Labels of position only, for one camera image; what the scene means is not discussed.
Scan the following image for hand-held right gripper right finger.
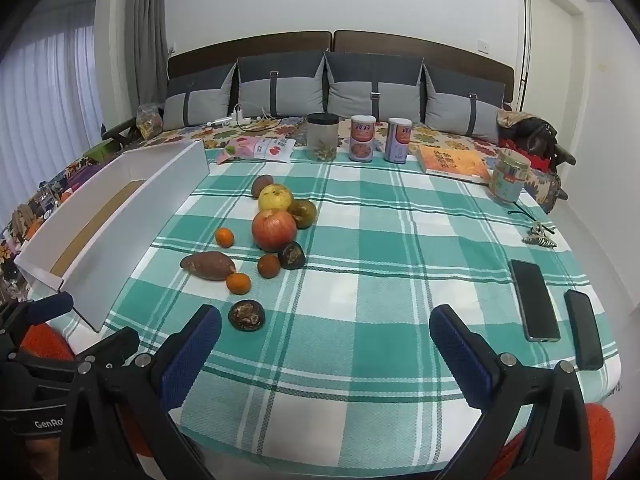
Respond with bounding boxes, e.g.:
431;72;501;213
429;304;593;480

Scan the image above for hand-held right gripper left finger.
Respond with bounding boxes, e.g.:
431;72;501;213
62;304;222;480

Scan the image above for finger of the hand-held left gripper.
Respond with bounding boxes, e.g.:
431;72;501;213
10;292;74;327
75;327;141;376

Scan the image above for long white cardboard box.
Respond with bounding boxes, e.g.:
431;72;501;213
14;140;209;332

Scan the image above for yellow apple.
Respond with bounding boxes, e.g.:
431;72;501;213
258;184;293;212

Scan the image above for orange red cloth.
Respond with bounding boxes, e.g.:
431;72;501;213
20;322;156;461
500;402;616;480

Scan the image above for dark mangosteen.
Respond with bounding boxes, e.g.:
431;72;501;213
228;299;266;332
278;241;306;270

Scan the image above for sweet potato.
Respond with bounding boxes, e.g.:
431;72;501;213
180;252;236;281

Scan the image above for large black phone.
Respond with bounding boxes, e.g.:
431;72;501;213
508;259;562;343

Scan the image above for green plaid cloth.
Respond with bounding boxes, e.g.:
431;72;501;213
65;157;623;476

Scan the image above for small black phone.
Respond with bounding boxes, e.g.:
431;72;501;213
564;290;605;372

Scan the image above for red apple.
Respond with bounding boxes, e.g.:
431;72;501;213
251;209;298;253

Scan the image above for green brown persimmon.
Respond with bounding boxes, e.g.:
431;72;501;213
287;200;318;229

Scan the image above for labelled glass jar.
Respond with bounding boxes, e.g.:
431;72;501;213
489;149;532;206

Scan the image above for orange book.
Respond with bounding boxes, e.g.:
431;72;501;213
415;144;493;184

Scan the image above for sheer white curtain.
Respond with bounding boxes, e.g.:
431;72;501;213
0;0;106;211

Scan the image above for clear snack bag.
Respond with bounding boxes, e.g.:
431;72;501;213
136;103;165;140

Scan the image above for pink snack packet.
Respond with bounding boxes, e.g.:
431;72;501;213
216;135;296;166

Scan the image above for purple labelled can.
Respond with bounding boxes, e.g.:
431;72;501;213
384;117;413;165

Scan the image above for white power strip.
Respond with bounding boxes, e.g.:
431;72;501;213
206;104;283;128

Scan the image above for dark bag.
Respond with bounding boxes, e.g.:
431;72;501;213
500;116;560;158

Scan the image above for pink labelled can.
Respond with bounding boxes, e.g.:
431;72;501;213
349;115;376;162

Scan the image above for beige cloth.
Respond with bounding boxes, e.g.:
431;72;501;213
496;109;528;131

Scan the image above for grey cushion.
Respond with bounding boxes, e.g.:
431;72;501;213
236;50;328;118
324;51;426;123
422;62;506;141
162;62;238;131

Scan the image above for clear jar black lid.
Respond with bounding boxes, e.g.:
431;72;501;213
306;112;341;162

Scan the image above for grey curtain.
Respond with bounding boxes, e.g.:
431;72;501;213
122;0;168;111

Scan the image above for white door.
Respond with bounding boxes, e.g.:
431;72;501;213
520;0;588;116

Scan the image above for black hair tie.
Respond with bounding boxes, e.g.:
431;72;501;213
509;202;556;236

